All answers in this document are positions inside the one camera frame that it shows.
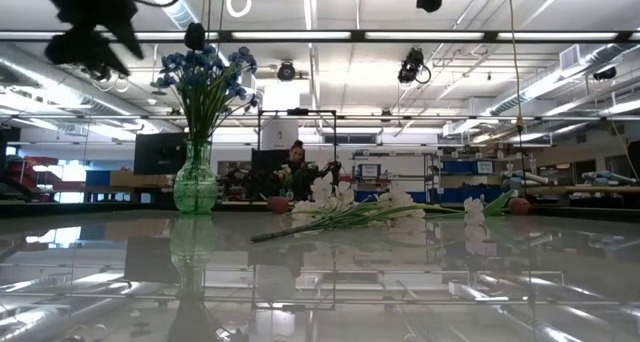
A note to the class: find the white printed sign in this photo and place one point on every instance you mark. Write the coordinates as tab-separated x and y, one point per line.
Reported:
370	171

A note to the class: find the brown cardboard box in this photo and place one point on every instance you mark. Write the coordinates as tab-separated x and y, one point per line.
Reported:
125	178

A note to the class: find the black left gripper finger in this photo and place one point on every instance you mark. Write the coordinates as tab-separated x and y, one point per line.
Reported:
126	34
85	49

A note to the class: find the black computer monitor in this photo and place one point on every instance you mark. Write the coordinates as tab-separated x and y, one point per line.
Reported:
267	167

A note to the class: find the long wooden workbench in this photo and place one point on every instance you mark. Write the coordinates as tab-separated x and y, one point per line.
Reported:
590	189

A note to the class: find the shelf with blue bins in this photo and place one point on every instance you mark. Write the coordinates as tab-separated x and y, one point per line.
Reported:
455	167

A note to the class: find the green glass vase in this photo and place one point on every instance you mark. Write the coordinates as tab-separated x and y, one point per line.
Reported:
195	187

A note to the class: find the blue storage bin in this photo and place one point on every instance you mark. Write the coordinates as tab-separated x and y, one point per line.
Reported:
98	178

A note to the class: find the black ceiling speaker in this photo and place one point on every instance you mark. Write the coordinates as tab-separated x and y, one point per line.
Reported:
605	73

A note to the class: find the black hanging ceiling camera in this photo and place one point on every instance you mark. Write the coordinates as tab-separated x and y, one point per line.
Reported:
412	62
286	72

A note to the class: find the black equipment box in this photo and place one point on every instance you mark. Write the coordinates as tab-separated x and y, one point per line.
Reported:
155	154

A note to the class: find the person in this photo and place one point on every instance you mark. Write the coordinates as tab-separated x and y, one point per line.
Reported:
297	154

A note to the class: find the grey rolled tubes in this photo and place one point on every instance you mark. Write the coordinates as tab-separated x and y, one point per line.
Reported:
607	177
530	177

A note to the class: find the white box cabinet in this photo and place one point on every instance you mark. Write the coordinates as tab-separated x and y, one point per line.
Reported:
280	134

